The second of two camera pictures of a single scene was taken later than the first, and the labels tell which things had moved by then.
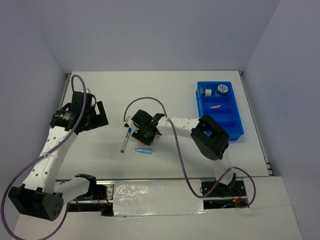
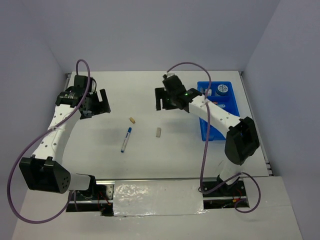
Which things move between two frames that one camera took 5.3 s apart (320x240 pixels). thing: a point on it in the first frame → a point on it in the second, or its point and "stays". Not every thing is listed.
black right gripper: (138, 136) → (161, 93)
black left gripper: (99, 119) → (102, 107)
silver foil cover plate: (157, 198) stays
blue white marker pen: (128, 133) stays
